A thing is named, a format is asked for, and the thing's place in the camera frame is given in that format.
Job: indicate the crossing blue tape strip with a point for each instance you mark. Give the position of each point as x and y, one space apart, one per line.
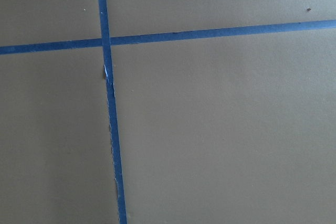
173 36

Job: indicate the long blue tape strip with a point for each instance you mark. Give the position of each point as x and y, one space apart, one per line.
112 110

